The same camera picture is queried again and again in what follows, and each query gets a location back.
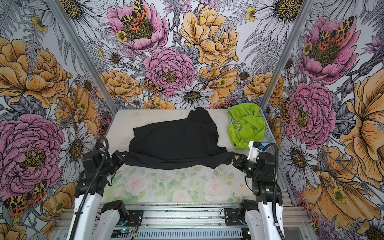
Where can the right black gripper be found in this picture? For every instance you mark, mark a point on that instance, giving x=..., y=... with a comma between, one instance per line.
x=238, y=163

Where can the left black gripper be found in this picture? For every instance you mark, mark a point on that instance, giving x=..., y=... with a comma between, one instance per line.
x=121, y=160

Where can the black garment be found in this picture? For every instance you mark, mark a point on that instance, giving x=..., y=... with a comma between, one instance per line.
x=178, y=144

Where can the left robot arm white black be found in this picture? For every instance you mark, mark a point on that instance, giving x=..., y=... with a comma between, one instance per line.
x=85, y=210

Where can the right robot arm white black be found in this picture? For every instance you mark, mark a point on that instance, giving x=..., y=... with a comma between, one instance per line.
x=263, y=215

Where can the light blue plastic basket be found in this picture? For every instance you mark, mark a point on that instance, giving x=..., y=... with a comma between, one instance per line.
x=270, y=132

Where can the lime green towel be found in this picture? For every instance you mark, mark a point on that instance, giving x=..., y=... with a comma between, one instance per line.
x=246, y=126

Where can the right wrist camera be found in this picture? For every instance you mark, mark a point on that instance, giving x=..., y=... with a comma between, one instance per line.
x=254, y=150

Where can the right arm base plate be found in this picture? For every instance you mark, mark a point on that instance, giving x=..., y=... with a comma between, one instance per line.
x=232, y=217

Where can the aluminium rail frame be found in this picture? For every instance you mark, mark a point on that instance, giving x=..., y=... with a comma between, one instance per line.
x=191, y=215

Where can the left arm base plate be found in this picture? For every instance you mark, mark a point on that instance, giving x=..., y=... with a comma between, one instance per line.
x=134, y=218

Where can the white vented cable duct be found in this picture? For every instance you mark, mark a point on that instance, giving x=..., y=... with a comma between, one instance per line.
x=182, y=234

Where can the left aluminium corner post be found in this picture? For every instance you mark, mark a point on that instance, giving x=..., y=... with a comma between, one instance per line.
x=75, y=40

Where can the aluminium corner post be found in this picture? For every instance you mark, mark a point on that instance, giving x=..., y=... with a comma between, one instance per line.
x=291, y=41
x=75, y=40

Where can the right aluminium corner post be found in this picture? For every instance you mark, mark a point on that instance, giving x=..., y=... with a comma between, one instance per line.
x=291, y=41

